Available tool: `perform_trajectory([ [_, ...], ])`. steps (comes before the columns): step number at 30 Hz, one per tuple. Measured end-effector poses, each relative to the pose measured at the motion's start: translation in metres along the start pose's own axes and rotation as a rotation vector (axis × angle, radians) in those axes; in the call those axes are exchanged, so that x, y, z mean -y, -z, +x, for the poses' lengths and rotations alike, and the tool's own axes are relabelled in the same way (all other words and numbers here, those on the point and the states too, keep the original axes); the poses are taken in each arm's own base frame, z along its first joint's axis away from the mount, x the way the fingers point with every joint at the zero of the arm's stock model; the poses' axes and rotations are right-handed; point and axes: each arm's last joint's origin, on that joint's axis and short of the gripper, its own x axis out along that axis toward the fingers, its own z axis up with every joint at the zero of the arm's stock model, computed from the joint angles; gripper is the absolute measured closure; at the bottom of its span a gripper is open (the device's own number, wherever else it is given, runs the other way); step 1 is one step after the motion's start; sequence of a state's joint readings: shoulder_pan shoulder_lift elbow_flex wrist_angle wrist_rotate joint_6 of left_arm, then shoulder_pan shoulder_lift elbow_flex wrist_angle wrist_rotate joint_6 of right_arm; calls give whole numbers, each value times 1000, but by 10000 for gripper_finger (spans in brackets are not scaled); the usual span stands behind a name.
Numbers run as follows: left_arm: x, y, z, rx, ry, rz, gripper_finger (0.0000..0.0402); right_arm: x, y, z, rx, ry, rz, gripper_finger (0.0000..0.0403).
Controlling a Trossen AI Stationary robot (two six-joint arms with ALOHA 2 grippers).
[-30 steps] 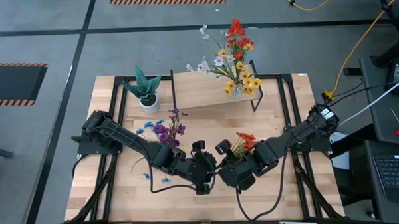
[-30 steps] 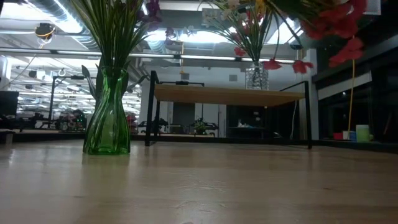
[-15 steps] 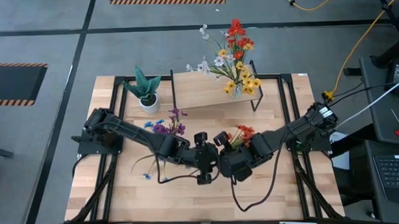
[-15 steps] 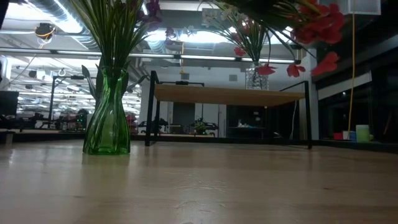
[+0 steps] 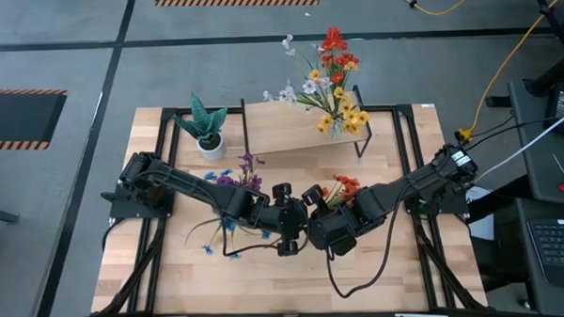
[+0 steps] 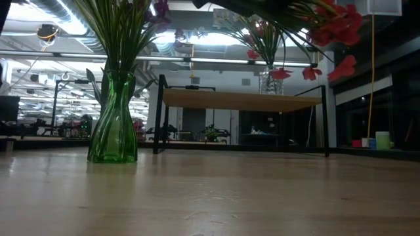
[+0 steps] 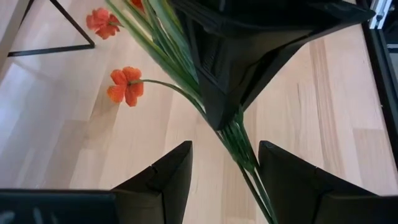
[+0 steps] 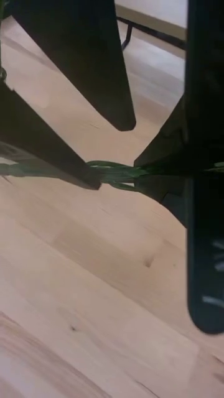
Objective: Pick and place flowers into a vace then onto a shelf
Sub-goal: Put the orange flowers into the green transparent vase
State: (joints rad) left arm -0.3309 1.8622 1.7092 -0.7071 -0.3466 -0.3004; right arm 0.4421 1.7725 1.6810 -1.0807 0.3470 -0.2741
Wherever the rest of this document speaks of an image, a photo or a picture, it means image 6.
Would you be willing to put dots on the clear glass vase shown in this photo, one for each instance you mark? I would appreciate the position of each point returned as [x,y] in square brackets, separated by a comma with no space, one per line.
[271,83]

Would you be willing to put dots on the red artificial flower bunch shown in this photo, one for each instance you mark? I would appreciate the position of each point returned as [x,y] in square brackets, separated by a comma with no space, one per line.
[253,54]

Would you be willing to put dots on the green glass vase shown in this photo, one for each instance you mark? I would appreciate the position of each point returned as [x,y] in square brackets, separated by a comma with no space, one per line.
[113,137]

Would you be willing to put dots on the white artificial flower bunch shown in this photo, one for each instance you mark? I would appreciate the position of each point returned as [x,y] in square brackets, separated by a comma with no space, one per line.
[226,18]

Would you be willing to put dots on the blue artificial flower bunch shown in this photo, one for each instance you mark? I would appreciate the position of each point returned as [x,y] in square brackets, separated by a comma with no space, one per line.
[108,29]

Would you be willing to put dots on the orange-red artificial flower bunch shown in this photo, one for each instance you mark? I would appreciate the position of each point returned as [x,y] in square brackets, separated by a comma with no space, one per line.
[338,29]

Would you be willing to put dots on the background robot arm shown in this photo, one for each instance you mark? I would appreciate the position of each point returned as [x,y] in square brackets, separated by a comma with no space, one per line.
[211,133]

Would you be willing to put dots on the wooden shelf with black legs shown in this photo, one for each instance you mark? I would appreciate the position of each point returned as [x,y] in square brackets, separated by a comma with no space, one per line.
[236,100]

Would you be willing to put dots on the black background table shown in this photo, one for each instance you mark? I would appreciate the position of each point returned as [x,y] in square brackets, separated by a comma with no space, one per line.
[259,139]

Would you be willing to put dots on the long ceiling light bar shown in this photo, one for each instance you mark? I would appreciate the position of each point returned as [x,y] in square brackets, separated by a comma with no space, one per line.
[213,60]

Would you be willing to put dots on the red background equipment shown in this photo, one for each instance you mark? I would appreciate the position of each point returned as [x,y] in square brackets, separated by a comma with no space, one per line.
[139,129]

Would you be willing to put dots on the green plant in white pot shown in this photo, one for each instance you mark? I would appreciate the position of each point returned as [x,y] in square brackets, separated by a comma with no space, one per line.
[90,76]

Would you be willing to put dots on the background robot workstation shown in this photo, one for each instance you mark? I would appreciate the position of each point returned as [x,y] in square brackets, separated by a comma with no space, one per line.
[65,128]

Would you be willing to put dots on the red cup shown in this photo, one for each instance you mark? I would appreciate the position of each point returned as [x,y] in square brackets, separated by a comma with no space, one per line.
[356,144]

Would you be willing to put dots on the white cup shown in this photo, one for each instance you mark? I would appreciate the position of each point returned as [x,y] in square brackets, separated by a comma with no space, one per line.
[365,143]

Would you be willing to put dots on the blue cup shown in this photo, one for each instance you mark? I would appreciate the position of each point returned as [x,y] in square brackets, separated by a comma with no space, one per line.
[372,143]

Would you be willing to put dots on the light green cylinder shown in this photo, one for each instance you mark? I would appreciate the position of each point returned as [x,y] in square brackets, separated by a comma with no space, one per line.
[383,141]

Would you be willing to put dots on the black ceiling device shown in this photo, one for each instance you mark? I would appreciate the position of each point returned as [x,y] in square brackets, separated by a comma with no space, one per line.
[47,31]

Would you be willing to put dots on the black monitor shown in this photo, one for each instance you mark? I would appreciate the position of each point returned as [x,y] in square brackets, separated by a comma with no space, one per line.
[10,108]

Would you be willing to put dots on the black aluminium table frame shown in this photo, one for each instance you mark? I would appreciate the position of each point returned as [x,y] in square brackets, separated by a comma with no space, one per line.
[361,154]

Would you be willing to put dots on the black background rig frame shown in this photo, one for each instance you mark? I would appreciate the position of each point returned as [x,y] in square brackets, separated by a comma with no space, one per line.
[55,105]

